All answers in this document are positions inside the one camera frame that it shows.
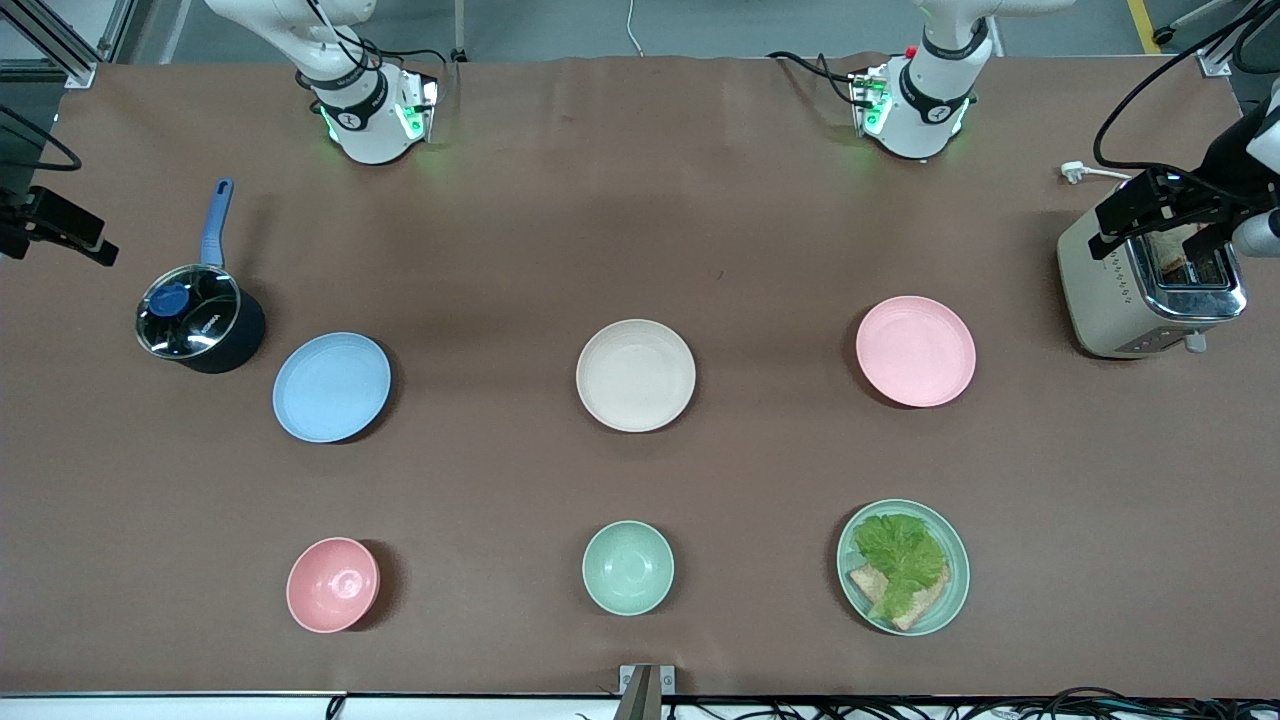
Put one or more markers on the green plate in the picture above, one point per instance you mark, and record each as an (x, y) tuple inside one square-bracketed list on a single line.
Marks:
[(953, 590)]

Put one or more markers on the grey metal bracket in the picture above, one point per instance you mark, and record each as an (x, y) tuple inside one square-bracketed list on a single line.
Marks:
[(647, 690)]

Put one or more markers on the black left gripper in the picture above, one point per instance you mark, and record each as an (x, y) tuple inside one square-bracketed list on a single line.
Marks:
[(1218, 166)]

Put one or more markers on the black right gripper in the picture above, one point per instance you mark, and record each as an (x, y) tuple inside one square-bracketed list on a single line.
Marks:
[(12, 233)]

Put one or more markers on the thin metal post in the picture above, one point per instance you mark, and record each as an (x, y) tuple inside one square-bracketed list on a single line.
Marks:
[(459, 30)]

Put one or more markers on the green lettuce leaf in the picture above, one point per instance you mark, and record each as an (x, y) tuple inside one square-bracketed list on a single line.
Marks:
[(900, 555)]

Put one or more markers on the black stand foot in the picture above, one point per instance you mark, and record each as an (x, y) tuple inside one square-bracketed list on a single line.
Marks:
[(1165, 33)]

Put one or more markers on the brown table cover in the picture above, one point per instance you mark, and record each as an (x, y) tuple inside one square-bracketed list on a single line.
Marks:
[(500, 480)]

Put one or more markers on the blue plate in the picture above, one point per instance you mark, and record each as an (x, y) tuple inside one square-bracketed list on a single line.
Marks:
[(331, 388)]

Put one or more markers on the aluminium frame profile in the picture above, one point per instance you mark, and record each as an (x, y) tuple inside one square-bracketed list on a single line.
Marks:
[(76, 72), (1215, 62)]

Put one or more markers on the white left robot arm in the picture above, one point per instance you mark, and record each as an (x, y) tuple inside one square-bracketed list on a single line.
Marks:
[(920, 110)]

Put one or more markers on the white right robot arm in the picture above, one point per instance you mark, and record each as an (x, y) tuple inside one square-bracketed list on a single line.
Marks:
[(365, 130)]

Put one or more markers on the glass lid with blue knob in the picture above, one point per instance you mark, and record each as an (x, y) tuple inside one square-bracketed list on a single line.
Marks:
[(200, 320)]

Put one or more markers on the green bowl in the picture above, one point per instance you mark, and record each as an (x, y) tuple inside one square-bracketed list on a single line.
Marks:
[(628, 567)]

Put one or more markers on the beige plate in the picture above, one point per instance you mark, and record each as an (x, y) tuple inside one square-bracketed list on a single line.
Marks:
[(635, 376)]

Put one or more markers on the brown bread slice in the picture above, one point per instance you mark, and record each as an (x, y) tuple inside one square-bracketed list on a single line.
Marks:
[(926, 604)]

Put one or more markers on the toast slice in toaster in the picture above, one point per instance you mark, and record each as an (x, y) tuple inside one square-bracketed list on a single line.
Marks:
[(1173, 252)]

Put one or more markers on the pink plate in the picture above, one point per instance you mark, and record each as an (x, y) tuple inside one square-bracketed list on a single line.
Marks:
[(915, 351)]

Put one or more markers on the beige chrome toaster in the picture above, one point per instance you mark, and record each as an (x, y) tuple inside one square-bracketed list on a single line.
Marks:
[(1110, 300)]

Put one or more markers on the pink bowl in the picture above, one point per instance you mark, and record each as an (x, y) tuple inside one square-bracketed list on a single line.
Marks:
[(332, 585)]

